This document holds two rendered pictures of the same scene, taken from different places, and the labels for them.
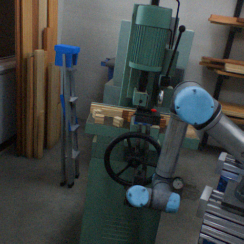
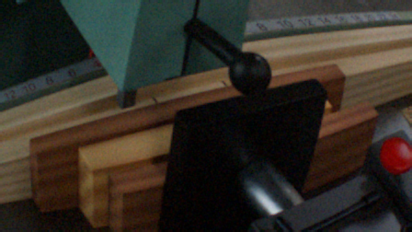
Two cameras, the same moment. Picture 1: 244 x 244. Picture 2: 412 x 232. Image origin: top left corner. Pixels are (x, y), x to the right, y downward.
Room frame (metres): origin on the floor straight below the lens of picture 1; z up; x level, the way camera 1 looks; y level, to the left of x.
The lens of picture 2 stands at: (1.26, 0.19, 1.34)
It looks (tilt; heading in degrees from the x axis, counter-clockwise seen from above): 37 degrees down; 324
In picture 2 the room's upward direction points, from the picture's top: 11 degrees clockwise
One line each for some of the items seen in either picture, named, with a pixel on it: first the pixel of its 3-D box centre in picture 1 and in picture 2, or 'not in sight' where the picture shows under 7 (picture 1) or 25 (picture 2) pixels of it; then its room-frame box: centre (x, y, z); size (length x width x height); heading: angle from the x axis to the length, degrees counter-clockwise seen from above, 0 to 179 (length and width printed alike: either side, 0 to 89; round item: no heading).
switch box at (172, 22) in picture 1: (171, 30); not in sight; (2.03, -0.21, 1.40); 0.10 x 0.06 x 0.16; 1
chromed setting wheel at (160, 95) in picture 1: (159, 97); not in sight; (1.84, -0.20, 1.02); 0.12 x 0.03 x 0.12; 1
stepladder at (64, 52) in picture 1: (67, 117); not in sight; (2.48, 0.46, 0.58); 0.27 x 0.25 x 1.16; 83
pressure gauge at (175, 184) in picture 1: (177, 183); not in sight; (1.50, -0.34, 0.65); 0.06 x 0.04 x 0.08; 91
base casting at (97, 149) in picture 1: (131, 136); not in sight; (1.83, -0.07, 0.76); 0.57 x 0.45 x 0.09; 1
